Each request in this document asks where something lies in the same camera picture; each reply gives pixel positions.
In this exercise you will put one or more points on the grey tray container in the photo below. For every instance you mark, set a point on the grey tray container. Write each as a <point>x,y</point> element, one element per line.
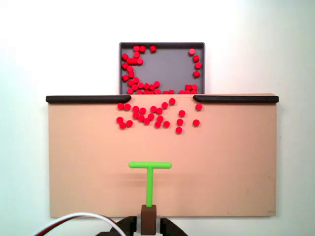
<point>167,68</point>

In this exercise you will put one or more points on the beige flat board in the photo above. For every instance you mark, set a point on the beige flat board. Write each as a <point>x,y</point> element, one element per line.
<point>197,172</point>

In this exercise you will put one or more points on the black guide rail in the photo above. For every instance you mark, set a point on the black guide rail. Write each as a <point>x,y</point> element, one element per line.
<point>86,99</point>
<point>236,99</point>

